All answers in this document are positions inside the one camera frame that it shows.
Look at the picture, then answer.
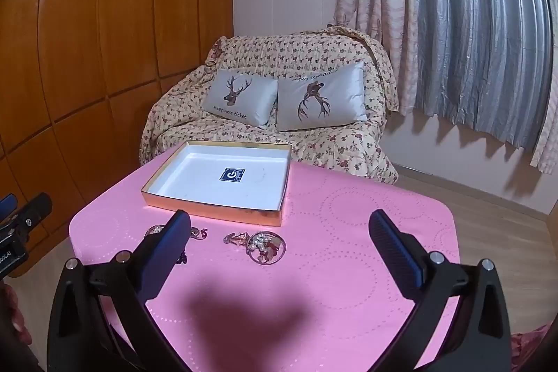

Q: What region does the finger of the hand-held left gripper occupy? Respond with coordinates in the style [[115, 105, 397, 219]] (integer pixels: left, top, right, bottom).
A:
[[12, 192, 53, 234], [0, 193, 19, 225]]

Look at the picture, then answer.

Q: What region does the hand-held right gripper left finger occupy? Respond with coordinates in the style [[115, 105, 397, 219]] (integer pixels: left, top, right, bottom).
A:
[[46, 210, 192, 372]]

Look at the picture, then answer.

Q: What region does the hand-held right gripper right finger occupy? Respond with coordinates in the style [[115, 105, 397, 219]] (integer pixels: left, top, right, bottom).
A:
[[369, 209, 512, 372]]

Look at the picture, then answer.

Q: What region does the silver brooch with dark chain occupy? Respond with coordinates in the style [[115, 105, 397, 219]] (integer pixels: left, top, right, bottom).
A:
[[145, 224, 209, 265]]

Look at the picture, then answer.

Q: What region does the shallow white gold-rimmed box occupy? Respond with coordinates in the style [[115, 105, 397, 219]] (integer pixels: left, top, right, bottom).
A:
[[141, 140, 292, 227]]

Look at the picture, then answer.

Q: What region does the round pearl flower brooch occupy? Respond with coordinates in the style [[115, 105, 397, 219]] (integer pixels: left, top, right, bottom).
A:
[[246, 231, 287, 265]]

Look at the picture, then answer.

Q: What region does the pink dotted tablecloth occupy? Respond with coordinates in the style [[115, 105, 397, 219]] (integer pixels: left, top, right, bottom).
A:
[[69, 156, 462, 372]]

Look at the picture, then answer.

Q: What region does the floral covered sofa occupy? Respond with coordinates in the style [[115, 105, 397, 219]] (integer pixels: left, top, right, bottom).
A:
[[139, 24, 399, 185]]

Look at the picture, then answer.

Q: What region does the grey deer head cushion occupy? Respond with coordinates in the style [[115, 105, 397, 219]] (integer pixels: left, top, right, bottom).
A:
[[201, 69, 279, 128]]

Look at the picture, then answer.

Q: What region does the wooden panel wardrobe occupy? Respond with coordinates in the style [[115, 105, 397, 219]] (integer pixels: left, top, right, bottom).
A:
[[0, 0, 236, 279]]

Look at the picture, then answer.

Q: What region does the grey antler print cushion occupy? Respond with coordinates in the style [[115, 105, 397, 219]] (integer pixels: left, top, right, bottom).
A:
[[276, 60, 369, 132]]

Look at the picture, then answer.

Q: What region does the silver pleated curtain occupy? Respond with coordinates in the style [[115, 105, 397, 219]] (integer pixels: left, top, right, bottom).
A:
[[403, 0, 551, 150]]

